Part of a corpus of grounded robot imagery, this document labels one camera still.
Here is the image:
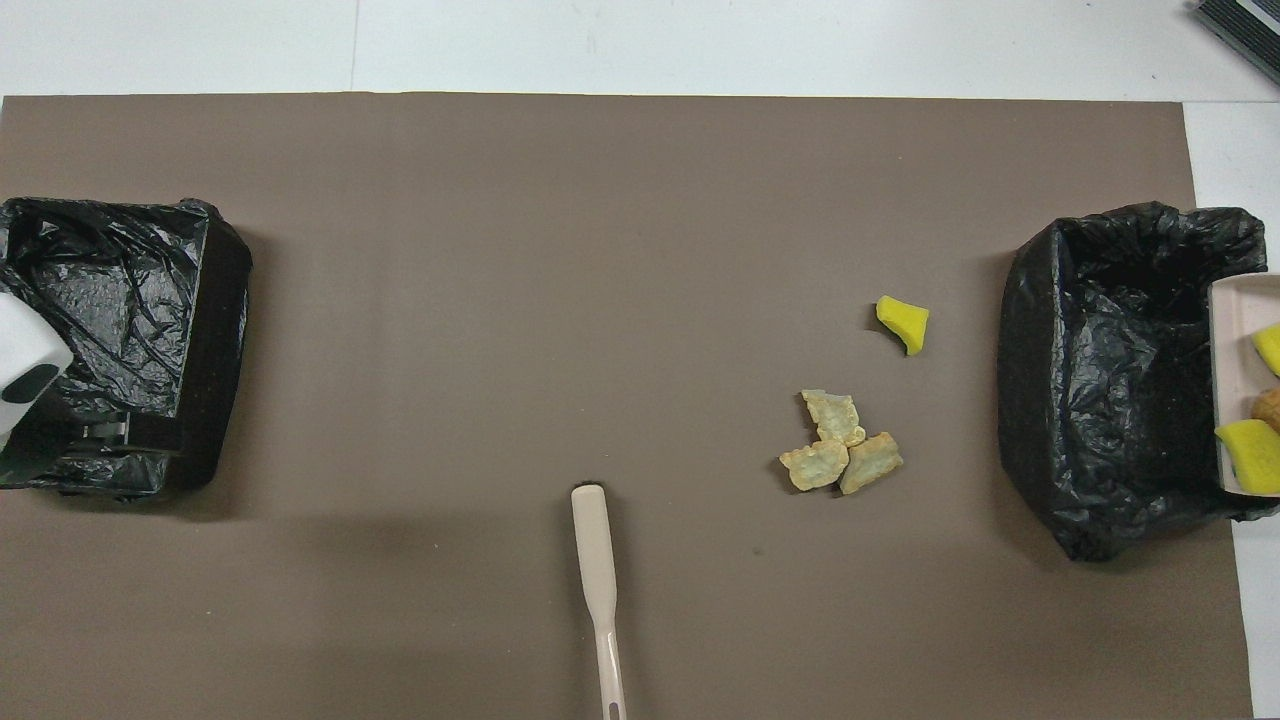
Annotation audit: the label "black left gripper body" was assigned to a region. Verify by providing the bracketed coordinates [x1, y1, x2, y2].
[15, 400, 83, 461]

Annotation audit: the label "beige hand brush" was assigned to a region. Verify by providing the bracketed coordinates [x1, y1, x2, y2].
[571, 482, 629, 720]

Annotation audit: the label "small yellow sponge wedge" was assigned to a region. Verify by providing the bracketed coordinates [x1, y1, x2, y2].
[876, 295, 931, 356]

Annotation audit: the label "beige plastic dustpan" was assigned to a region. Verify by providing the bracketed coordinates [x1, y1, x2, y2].
[1208, 272, 1280, 498]

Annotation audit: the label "wavy yellow sponge piece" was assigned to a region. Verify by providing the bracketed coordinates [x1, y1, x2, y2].
[1214, 419, 1280, 493]

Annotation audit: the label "black bag-lined bin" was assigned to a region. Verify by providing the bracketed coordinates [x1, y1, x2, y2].
[997, 201, 1280, 563]
[0, 196, 253, 501]

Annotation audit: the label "brown table mat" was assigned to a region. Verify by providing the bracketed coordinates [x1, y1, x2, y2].
[0, 93, 1256, 720]

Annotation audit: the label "bread piece top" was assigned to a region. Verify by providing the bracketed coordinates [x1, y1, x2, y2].
[779, 440, 850, 492]

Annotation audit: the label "bread piece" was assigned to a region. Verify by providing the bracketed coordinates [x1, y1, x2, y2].
[779, 440, 850, 492]
[800, 389, 867, 447]
[838, 432, 904, 496]

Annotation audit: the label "bread piece lower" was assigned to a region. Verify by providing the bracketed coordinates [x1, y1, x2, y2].
[800, 389, 867, 447]

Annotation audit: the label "bread piece left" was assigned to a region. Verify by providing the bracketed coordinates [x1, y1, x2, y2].
[838, 432, 904, 496]

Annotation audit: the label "grey ribbed block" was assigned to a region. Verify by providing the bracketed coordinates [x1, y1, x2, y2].
[1192, 0, 1280, 86]

